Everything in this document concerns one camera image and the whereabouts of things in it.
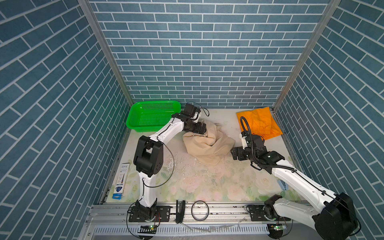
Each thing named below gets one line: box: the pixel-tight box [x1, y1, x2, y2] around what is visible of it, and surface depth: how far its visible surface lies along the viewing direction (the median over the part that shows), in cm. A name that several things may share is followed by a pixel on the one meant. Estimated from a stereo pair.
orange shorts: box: [236, 107, 284, 140], surface depth 110 cm
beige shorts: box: [182, 120, 236, 166], surface depth 93 cm
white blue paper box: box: [112, 163, 131, 200], surface depth 83 cm
